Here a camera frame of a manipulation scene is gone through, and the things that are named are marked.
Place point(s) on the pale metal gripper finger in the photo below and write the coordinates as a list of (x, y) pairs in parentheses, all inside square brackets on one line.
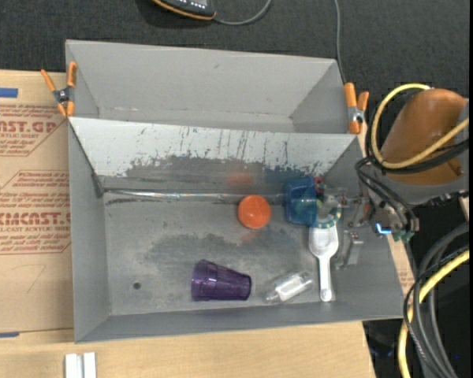
[(339, 199), (351, 250)]

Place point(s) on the multicoloured striped toy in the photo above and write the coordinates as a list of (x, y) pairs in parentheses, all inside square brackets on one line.
[(328, 222)]

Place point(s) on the white plastic scoop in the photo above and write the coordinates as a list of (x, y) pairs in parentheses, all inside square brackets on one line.
[(323, 250)]

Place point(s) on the blue plastic cup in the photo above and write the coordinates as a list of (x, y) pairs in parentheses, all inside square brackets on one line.
[(299, 205)]

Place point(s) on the small clear plastic bottle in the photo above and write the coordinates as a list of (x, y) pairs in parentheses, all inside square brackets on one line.
[(289, 287)]

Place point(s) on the orange ball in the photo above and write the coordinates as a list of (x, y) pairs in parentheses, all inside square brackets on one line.
[(254, 211)]

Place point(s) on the purple plastic cup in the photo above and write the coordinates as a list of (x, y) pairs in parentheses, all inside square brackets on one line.
[(220, 282)]

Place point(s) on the grey metal bin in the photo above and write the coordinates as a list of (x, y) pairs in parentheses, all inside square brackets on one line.
[(205, 250)]

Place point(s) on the brown cardboard board, red print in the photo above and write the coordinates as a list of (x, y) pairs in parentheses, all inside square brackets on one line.
[(31, 282)]

